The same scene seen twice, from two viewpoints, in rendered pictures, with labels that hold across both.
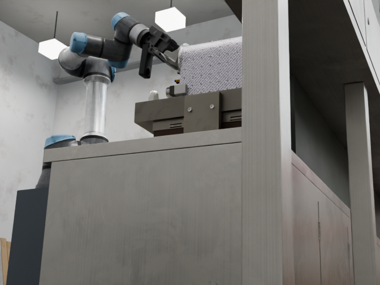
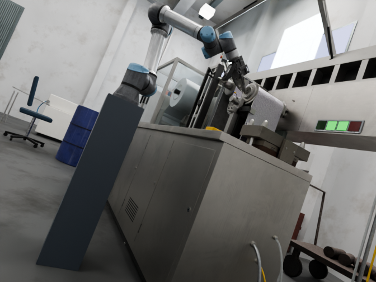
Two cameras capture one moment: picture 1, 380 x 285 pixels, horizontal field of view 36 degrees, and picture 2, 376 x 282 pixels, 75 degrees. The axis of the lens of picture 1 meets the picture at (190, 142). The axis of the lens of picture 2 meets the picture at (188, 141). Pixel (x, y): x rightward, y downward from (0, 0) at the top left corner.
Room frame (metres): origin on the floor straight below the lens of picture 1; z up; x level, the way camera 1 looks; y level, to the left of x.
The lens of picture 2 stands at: (1.04, 1.33, 0.72)
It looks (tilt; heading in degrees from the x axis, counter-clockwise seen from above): 5 degrees up; 309
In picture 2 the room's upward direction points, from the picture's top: 21 degrees clockwise
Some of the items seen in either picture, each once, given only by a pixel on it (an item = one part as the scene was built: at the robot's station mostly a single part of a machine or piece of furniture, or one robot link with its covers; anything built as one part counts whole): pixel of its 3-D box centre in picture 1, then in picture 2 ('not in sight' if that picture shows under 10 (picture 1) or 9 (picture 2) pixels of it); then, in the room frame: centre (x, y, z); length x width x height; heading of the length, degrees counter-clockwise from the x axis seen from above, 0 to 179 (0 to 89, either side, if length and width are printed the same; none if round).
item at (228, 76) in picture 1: (214, 93); (262, 121); (1.67, -0.07, 1.11); 0.23 x 0.01 x 0.18; 65
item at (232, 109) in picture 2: not in sight; (230, 120); (1.83, 0.04, 1.05); 0.06 x 0.05 x 0.31; 65
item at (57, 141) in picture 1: (60, 152); (136, 76); (2.22, 0.51, 1.07); 0.13 x 0.12 x 0.14; 113
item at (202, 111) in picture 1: (202, 113); (287, 152); (1.46, -0.03, 0.96); 0.10 x 0.03 x 0.11; 65
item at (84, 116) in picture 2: not in sight; (91, 138); (5.23, -1.21, 0.48); 1.31 x 0.80 x 0.96; 147
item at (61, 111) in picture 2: not in sight; (58, 119); (7.66, -1.61, 0.53); 2.27 x 0.59 x 1.07; 63
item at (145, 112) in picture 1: (210, 113); (275, 143); (1.55, -0.06, 1.00); 0.40 x 0.16 x 0.06; 65
